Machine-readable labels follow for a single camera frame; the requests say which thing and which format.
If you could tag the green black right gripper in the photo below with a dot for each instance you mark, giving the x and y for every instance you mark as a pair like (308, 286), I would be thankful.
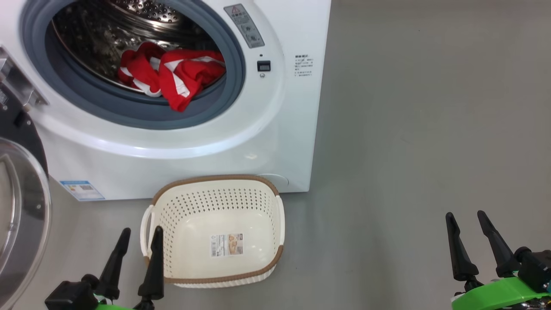
(503, 295)

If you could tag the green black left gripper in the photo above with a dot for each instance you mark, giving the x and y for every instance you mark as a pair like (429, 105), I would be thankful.
(71, 297)

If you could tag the black round glass washer door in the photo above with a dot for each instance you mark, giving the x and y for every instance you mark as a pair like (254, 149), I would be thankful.
(23, 215)

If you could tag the red and white garment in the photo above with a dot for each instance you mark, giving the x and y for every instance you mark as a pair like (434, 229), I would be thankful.
(181, 77)

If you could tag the cream perforated laundry basket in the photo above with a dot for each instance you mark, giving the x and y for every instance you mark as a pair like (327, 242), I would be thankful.
(193, 206)

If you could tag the white washing machine body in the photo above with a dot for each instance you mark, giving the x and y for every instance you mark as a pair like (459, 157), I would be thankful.
(275, 129)

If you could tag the chrome door hinge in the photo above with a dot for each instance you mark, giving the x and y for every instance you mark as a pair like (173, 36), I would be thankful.
(21, 84)

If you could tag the black square door lock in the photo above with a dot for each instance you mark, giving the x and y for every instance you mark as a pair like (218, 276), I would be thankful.
(264, 66)

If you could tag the blue energy label sticker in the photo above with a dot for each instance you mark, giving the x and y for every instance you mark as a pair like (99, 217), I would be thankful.
(82, 190)

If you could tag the product label sticker with barcode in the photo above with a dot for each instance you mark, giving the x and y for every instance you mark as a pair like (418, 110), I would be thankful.
(227, 245)

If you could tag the round drain filter cover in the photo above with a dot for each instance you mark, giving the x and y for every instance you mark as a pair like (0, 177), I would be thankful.
(277, 181)

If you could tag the stainless steel perforated drum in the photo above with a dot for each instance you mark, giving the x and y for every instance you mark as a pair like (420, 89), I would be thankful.
(94, 38)

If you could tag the grey warning sticker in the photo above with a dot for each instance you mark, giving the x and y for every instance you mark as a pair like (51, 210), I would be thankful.
(244, 25)

